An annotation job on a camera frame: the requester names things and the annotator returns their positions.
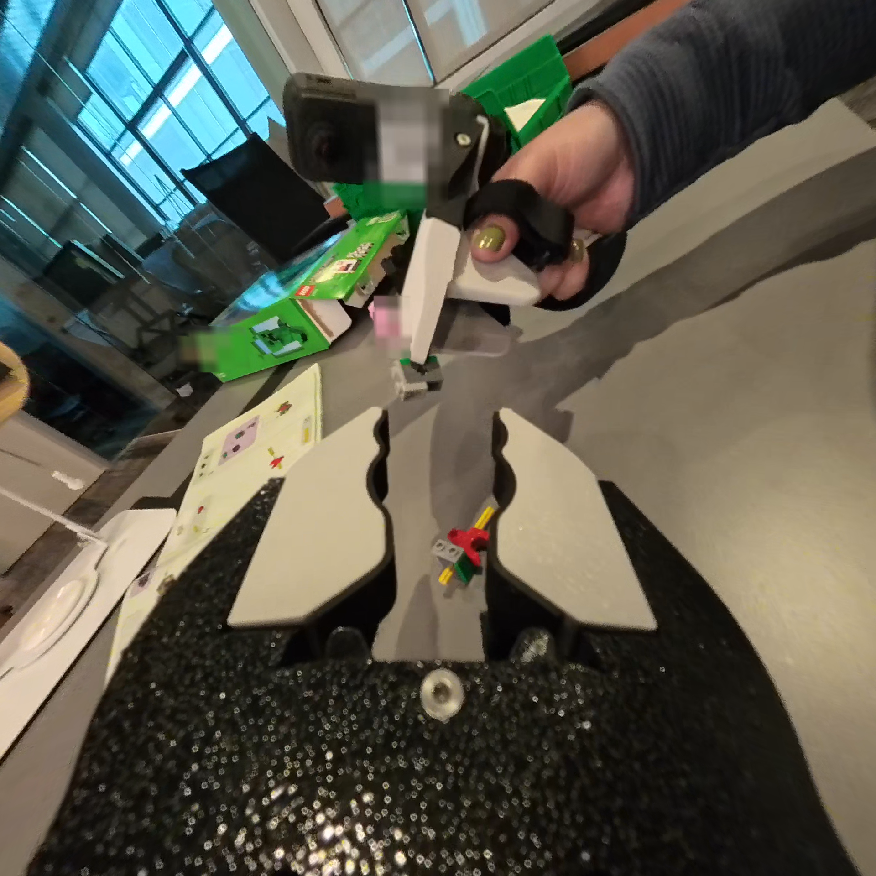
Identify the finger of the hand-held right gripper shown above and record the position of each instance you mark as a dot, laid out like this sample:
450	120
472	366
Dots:
430	280
476	339

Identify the grey green brick piece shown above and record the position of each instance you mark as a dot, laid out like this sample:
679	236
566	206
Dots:
416	382

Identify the black office chair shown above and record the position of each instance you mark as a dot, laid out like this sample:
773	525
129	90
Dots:
260	198

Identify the green plastic bin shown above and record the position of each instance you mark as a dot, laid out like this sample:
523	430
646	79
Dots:
527	75

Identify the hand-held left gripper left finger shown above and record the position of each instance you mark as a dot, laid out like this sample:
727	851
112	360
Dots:
321	534

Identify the white plastic piece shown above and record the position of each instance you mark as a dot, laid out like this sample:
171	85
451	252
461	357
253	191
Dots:
525	115

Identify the green toy brick box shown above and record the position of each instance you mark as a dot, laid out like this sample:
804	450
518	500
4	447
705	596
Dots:
274	335

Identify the person's right hand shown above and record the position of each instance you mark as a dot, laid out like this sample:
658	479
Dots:
582	171

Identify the red yellow grey brick assembly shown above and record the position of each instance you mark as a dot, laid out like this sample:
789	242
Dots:
464	547

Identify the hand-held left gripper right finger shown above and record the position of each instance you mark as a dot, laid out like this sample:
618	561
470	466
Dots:
568	540

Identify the person's right forearm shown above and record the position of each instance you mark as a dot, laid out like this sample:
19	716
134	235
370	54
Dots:
739	82

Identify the white plastic tray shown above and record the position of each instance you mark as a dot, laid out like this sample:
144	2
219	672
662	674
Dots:
68	602

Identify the grey desk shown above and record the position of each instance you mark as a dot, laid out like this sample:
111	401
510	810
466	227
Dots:
718	445

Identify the pale green instruction booklet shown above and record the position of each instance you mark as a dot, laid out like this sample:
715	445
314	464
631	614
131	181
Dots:
233	472

